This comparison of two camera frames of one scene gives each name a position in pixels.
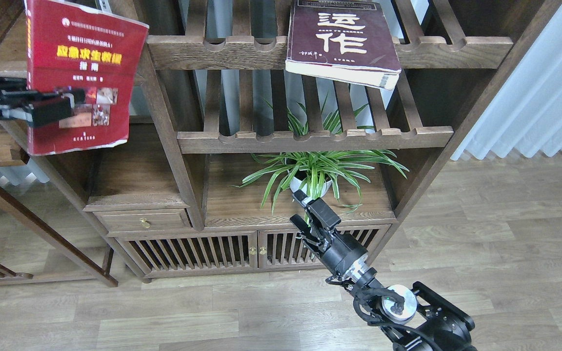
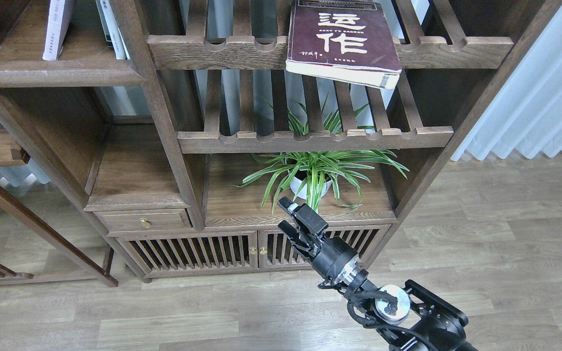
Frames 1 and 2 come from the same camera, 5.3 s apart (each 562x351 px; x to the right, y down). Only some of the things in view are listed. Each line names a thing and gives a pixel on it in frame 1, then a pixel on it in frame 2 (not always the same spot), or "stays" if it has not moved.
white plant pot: x=312 y=184 stays
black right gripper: x=338 y=252 -> x=335 y=258
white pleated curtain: x=546 y=104 stays
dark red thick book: x=347 y=40 stays
